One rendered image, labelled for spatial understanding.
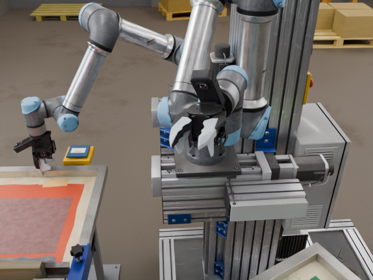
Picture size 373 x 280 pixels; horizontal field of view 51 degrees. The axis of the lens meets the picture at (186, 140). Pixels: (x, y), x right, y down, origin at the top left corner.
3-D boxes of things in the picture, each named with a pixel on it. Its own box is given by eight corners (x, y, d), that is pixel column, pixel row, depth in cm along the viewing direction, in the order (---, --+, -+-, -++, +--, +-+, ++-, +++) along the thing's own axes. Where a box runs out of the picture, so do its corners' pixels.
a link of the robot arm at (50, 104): (76, 118, 165) (50, 125, 160) (69, 107, 173) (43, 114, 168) (74, 101, 161) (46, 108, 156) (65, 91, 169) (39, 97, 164)
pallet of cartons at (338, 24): (356, 30, 686) (362, 1, 660) (381, 47, 611) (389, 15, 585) (283, 31, 678) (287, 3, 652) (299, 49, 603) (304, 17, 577)
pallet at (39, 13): (102, 8, 813) (102, 3, 807) (97, 20, 738) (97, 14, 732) (41, 9, 805) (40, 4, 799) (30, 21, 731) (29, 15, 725)
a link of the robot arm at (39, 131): (23, 128, 161) (29, 118, 168) (25, 138, 164) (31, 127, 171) (41, 128, 161) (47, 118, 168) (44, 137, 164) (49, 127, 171)
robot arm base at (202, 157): (222, 141, 149) (224, 118, 143) (229, 164, 136) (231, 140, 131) (182, 143, 148) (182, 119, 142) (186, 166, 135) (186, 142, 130)
